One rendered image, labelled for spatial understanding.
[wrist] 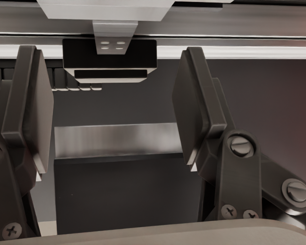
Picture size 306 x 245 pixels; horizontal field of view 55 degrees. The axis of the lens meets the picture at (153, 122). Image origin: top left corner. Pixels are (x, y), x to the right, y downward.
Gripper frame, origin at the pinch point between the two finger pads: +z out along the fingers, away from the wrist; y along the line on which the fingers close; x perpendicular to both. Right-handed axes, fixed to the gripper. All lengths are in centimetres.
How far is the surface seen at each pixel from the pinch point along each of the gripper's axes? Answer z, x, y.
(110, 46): 18.5, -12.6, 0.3
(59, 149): 3.1, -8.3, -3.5
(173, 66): 44, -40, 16
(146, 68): 20.6, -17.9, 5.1
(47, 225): 67, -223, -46
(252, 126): 32, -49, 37
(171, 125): 4.1, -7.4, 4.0
